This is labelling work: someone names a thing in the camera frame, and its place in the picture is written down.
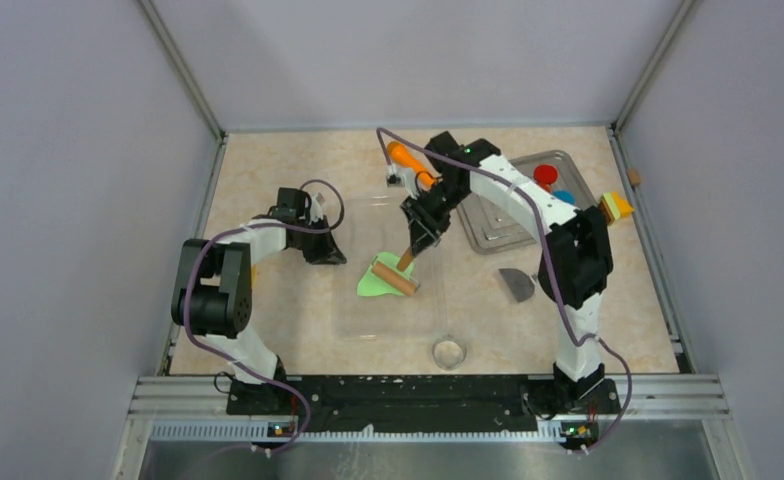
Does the stainless steel tray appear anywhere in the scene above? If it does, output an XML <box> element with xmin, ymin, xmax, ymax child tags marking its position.
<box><xmin>457</xmin><ymin>150</ymin><xmax>598</xmax><ymax>255</ymax></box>

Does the metal scraper wooden handle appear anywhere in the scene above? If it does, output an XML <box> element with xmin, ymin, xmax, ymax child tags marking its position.
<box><xmin>498</xmin><ymin>268</ymin><xmax>536</xmax><ymax>303</ymax></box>

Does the blue dough disc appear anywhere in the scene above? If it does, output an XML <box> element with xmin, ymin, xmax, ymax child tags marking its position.
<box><xmin>552</xmin><ymin>190</ymin><xmax>576</xmax><ymax>205</ymax></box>

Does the clear plastic tray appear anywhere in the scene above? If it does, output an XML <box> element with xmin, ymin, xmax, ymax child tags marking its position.
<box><xmin>331</xmin><ymin>197</ymin><xmax>446</xmax><ymax>340</ymax></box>

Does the red dough disc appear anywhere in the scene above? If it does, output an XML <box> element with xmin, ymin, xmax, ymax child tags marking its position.
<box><xmin>532</xmin><ymin>164</ymin><xmax>559</xmax><ymax>190</ymax></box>

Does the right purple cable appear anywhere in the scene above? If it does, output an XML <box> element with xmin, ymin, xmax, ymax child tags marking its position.
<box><xmin>375</xmin><ymin>127</ymin><xmax>634</xmax><ymax>455</ymax></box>

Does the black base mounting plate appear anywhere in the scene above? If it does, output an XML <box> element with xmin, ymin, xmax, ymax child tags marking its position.
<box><xmin>226</xmin><ymin>375</ymin><xmax>621</xmax><ymax>433</ymax></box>

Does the orange plastic rolling pin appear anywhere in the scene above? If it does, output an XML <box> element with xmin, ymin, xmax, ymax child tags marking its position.
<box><xmin>385</xmin><ymin>141</ymin><xmax>436</xmax><ymax>190</ymax></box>

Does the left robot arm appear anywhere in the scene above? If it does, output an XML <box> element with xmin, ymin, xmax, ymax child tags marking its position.
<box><xmin>170</xmin><ymin>187</ymin><xmax>347</xmax><ymax>414</ymax></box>

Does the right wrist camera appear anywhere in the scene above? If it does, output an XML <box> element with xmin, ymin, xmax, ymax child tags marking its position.
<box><xmin>385</xmin><ymin>169</ymin><xmax>403</xmax><ymax>188</ymax></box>

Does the wooden double-ended roller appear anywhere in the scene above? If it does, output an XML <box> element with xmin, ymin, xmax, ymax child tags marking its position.
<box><xmin>372</xmin><ymin>247</ymin><xmax>419</xmax><ymax>297</ymax></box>

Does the small wooden block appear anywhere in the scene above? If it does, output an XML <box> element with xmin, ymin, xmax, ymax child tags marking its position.
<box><xmin>627</xmin><ymin>168</ymin><xmax>641</xmax><ymax>188</ymax></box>

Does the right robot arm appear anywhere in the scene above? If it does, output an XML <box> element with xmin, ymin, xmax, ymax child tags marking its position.
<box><xmin>401</xmin><ymin>132</ymin><xmax>614</xmax><ymax>412</ymax></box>

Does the clear round cutter ring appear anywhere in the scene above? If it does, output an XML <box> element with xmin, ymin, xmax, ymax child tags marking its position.
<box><xmin>431</xmin><ymin>336</ymin><xmax>467</xmax><ymax>371</ymax></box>

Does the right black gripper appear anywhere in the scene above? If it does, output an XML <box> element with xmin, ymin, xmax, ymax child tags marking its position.
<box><xmin>400</xmin><ymin>183</ymin><xmax>470</xmax><ymax>262</ymax></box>

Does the green dough lump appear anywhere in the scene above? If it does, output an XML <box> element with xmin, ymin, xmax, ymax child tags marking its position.
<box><xmin>356</xmin><ymin>252</ymin><xmax>404</xmax><ymax>297</ymax></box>

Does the orange yellow foam block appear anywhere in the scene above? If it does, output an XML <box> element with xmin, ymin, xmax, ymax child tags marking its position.
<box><xmin>599</xmin><ymin>191</ymin><xmax>634</xmax><ymax>226</ymax></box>

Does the aluminium frame rail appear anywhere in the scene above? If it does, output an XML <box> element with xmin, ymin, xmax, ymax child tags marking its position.
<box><xmin>112</xmin><ymin>374</ymin><xmax>756</xmax><ymax>479</ymax></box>

